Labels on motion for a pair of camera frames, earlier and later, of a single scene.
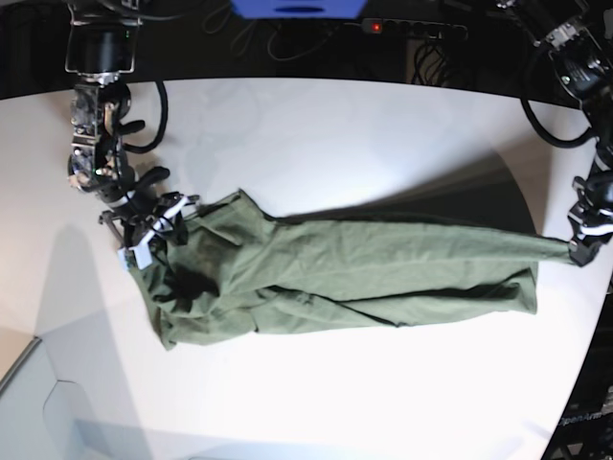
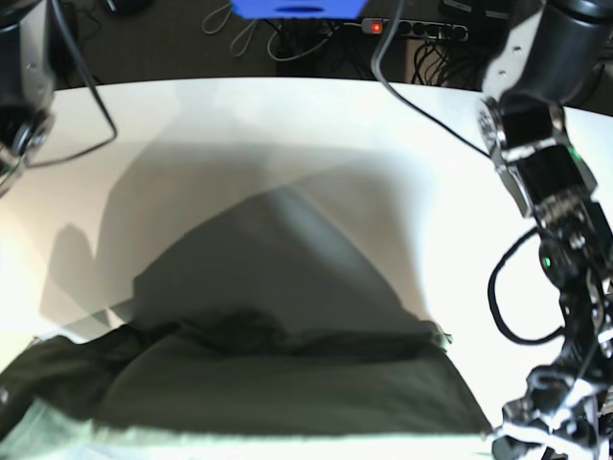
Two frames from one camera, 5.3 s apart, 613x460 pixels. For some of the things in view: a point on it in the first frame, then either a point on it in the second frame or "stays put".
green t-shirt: x=237 y=269 to x=227 y=385
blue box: x=299 y=9 stays put
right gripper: x=593 y=210 to x=564 y=402
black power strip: x=413 y=29 stays put
